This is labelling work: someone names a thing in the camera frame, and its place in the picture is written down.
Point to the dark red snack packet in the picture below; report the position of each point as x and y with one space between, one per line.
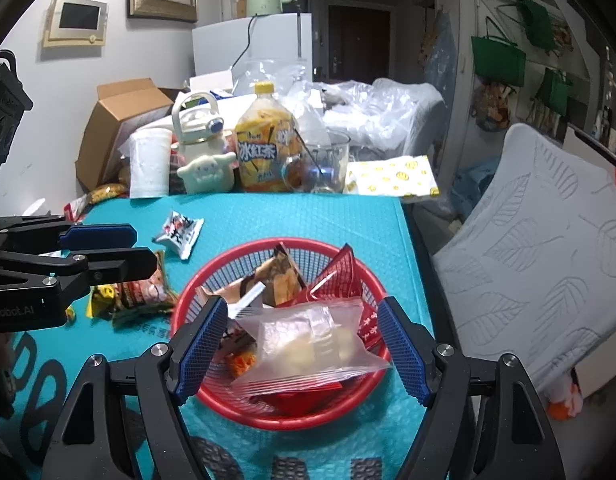
343 272

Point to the yellow iced tea bottle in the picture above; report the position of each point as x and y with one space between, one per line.
260 160

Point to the white orange plastic bag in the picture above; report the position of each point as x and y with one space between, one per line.
563 405

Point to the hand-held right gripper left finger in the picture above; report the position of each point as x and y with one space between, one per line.
200 350

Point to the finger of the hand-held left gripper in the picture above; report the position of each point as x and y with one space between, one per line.
103 236
123 265

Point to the brown cardboard box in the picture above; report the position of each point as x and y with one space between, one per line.
123 105

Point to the glass mug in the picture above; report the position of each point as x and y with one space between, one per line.
328 160

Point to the white open box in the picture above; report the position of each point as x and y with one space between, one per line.
210 80

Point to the clear plastic snack bag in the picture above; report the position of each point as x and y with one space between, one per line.
308 345

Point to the blue cloth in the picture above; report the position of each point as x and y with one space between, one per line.
473 185

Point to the white mini fridge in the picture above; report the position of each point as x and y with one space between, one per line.
268 40

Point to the clear plastic sheet pile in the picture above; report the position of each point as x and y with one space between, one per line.
388 105

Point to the red white-print snack packet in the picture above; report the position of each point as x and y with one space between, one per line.
370 327

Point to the brown snack packet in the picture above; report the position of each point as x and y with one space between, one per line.
280 280

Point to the blue white carton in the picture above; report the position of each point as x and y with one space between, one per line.
220 94

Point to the red plastic basket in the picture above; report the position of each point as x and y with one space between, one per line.
288 417

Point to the brown patterned hanging bag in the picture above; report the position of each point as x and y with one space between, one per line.
493 107

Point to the yellow snack bag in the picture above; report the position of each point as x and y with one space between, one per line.
108 192

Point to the blue plastic garment cover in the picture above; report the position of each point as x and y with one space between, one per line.
444 50

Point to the wall intercom panel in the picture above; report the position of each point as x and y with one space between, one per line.
78 15

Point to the smiley face yellow cloth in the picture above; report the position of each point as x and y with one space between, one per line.
393 175

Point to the clear zip bag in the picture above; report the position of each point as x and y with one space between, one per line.
273 72

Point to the large green tote bag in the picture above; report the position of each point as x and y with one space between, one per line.
498 60

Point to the orange pink snack packet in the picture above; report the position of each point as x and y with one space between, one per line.
238 355

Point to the white red snack packet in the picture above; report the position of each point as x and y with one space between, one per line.
180 232

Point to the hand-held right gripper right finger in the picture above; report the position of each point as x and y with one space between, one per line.
403 350

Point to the small green tote bag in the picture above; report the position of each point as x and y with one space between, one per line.
553 92

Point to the teal bubble mat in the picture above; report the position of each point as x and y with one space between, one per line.
298 220

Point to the grey leaf pattern cushion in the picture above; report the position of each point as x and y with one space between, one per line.
528 240

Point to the white paper towel roll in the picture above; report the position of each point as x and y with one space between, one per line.
148 165

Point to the cream cartoon water bottle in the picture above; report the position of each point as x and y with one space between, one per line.
208 172

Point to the dark wooden door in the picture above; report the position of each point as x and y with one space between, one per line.
358 40

